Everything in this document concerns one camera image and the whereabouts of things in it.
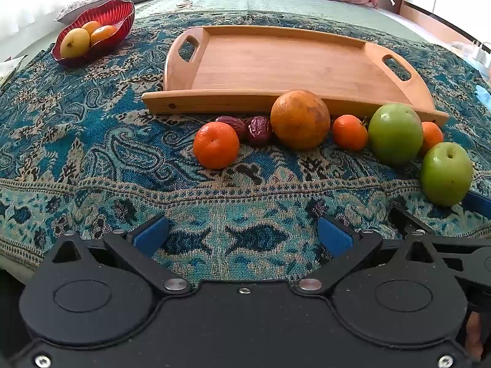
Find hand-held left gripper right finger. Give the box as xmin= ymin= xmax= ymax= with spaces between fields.
xmin=295 ymin=215 xmax=436 ymax=296

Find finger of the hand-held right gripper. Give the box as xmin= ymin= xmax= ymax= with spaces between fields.
xmin=462 ymin=191 xmax=491 ymax=220
xmin=389 ymin=199 xmax=491 ymax=277

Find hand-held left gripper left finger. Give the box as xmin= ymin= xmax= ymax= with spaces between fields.
xmin=49 ymin=215 xmax=192 ymax=296

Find green apple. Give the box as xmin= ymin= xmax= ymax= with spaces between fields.
xmin=419 ymin=142 xmax=473 ymax=208
xmin=367 ymin=103 xmax=424 ymax=167

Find mandarin orange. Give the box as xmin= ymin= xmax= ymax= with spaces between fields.
xmin=332 ymin=114 xmax=369 ymax=151
xmin=418 ymin=121 xmax=444 ymax=156
xmin=193 ymin=122 xmax=240 ymax=170

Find large orange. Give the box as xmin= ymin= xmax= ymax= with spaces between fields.
xmin=270 ymin=90 xmax=331 ymax=151

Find red date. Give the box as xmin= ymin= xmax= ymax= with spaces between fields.
xmin=215 ymin=116 xmax=248 ymax=140
xmin=245 ymin=116 xmax=274 ymax=147

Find wooden tray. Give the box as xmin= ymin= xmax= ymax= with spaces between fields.
xmin=141 ymin=25 xmax=450 ymax=127

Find person's right hand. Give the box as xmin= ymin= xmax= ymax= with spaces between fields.
xmin=465 ymin=310 xmax=485 ymax=362

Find blue cloth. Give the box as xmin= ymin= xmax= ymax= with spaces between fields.
xmin=474 ymin=84 xmax=491 ymax=109

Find blue paisley blanket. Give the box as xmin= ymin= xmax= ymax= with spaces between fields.
xmin=0 ymin=10 xmax=491 ymax=277

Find white charger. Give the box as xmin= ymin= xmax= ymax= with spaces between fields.
xmin=471 ymin=40 xmax=491 ymax=62

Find white cloth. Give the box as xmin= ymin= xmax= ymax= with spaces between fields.
xmin=0 ymin=54 xmax=29 ymax=89

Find red glass bowl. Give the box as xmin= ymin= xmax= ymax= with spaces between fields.
xmin=51 ymin=0 xmax=136 ymax=67

